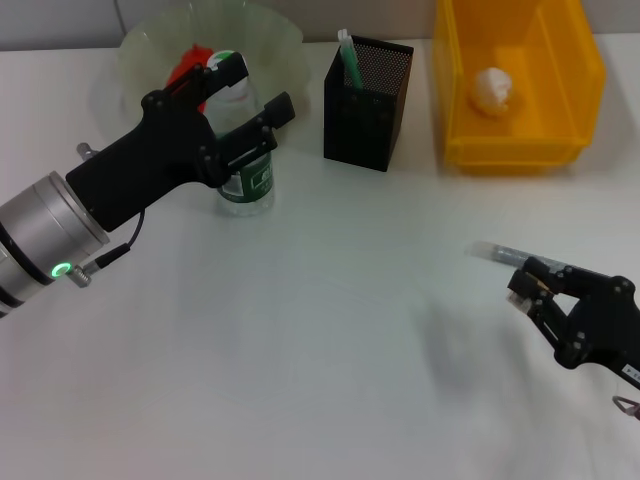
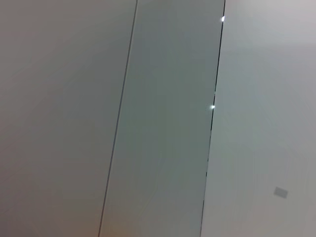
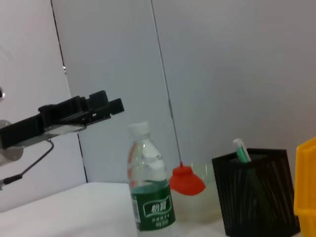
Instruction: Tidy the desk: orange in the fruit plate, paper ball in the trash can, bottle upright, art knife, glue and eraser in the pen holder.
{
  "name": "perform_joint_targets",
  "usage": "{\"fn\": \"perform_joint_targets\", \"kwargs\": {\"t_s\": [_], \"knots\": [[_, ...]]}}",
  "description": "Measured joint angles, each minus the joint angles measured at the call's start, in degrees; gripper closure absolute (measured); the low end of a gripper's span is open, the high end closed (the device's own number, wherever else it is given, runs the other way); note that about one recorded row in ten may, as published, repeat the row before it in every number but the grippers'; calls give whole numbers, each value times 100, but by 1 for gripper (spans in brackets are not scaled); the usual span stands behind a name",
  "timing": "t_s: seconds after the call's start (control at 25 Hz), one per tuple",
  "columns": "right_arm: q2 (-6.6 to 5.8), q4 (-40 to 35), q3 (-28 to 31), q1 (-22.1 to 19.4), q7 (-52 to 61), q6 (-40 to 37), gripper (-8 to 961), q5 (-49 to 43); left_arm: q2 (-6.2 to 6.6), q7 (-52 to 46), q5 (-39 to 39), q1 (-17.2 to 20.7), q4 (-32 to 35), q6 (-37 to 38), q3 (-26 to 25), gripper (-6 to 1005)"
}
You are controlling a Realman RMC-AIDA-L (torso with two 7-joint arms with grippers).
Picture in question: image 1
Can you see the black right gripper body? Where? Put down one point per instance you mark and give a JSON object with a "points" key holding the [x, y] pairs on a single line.
{"points": [[610, 325]]}

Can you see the red-orange toy orange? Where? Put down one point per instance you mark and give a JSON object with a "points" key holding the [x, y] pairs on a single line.
{"points": [[187, 62]]}

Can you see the white paper ball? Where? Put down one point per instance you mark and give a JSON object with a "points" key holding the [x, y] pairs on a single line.
{"points": [[492, 87]]}

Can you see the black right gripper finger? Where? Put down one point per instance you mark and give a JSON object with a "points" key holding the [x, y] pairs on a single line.
{"points": [[550, 320], [560, 279]]}

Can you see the green pen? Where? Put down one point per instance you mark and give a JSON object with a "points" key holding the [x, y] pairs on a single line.
{"points": [[352, 65]]}

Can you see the yellow plastic bin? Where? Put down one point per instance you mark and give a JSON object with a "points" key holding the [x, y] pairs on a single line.
{"points": [[550, 145]]}

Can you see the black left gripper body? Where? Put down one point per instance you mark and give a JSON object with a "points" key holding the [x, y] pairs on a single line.
{"points": [[150, 155]]}

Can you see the grey marker pen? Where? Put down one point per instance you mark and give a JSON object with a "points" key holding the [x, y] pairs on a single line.
{"points": [[500, 254]]}

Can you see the pale green glass fruit bowl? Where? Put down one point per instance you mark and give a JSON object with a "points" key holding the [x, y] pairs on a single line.
{"points": [[280, 50]]}

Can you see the black mesh pen holder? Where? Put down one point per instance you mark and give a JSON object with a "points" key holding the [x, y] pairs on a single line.
{"points": [[360, 130]]}

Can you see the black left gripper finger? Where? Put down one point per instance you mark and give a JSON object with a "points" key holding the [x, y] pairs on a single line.
{"points": [[227, 70], [280, 110]]}

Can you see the clear green-label water bottle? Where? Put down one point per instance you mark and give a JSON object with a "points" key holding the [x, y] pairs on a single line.
{"points": [[250, 192]]}

